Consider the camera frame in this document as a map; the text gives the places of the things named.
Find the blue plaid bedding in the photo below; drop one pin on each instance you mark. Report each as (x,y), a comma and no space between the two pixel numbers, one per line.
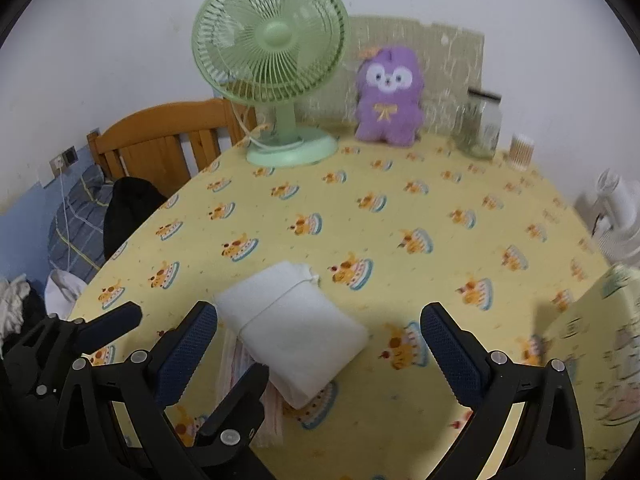
(80,215)

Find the cotton swab container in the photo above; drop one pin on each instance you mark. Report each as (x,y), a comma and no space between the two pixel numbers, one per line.
(521,152)

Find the wooden chair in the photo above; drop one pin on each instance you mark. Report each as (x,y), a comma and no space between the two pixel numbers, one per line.
(150,135)

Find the white towel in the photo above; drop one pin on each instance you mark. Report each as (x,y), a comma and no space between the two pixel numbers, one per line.
(295,330)

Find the printed green wall sheet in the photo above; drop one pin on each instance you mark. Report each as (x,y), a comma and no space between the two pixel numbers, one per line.
(450,60)

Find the green desk fan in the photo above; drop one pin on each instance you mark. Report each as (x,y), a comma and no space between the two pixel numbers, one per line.
(272,35)

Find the purple plush toy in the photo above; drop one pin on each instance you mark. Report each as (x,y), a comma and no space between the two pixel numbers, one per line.
(387,110)

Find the white cloth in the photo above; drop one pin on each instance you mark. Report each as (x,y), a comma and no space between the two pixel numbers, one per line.
(62,292)

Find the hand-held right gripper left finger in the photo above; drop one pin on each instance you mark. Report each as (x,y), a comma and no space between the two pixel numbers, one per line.
(185,355)

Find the white standing fan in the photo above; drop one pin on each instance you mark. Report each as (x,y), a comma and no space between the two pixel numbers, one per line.
(617,210)

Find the black cloth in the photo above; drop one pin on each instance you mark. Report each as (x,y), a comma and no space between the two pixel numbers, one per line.
(130,210)

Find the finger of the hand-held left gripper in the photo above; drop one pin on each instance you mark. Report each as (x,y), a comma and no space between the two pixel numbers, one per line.
(117,317)
(240,400)

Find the grey knitted cloth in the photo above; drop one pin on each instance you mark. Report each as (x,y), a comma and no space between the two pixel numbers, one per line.
(17,305)

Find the pink printed packet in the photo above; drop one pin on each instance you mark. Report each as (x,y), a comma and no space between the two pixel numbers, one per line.
(232,360)

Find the wall socket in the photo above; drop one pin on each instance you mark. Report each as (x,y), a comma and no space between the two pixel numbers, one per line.
(71,156)

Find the yellow printed fabric storage box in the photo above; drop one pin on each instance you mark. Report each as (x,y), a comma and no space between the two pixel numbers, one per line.
(600,360)

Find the yellow cake print tablecloth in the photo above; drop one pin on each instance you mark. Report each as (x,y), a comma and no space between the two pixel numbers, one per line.
(350,200)

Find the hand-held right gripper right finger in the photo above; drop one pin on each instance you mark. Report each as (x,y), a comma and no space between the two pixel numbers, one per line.
(450,355)

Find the glass jar with lid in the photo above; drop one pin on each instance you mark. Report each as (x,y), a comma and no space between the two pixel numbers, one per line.
(480,125)

